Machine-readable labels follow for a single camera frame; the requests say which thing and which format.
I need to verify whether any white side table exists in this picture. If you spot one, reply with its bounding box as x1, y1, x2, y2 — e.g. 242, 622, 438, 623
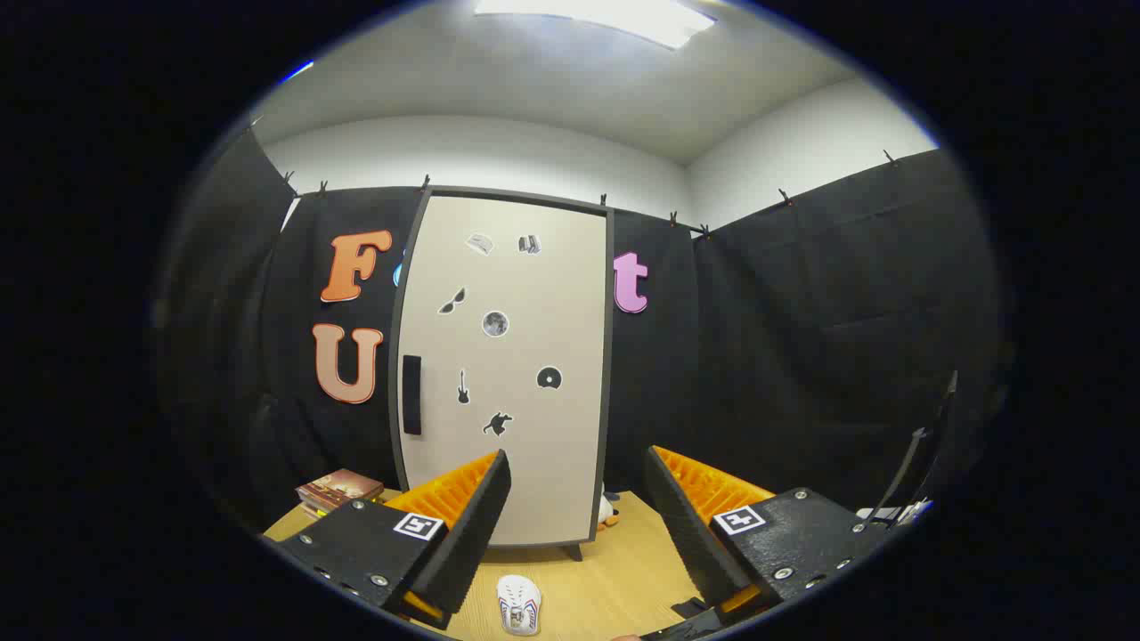
855, 500, 934, 526

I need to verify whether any grey shoe cabinet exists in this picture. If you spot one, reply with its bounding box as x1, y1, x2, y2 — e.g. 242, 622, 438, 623
388, 185, 615, 562

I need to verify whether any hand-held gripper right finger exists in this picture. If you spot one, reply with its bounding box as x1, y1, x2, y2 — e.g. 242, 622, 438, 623
643, 445, 892, 624

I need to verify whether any black backdrop cloth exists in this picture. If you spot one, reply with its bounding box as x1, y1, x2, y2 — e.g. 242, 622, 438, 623
156, 125, 1012, 535

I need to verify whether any ceiling light panel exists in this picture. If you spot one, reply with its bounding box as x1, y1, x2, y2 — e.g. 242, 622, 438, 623
472, 0, 718, 50

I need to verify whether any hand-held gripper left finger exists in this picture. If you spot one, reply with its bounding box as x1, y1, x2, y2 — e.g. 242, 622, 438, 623
276, 450, 513, 631

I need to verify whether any brown cover book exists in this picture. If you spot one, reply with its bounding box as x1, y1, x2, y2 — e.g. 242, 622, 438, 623
296, 469, 386, 520

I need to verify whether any row of black cloth clips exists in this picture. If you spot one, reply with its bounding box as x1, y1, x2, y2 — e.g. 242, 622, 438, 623
283, 150, 897, 239

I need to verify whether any black monitor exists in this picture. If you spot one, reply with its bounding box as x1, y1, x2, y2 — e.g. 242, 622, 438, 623
868, 369, 959, 526

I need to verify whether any white striped shoe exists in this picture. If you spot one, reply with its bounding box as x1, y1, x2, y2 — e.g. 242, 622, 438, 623
496, 574, 542, 637

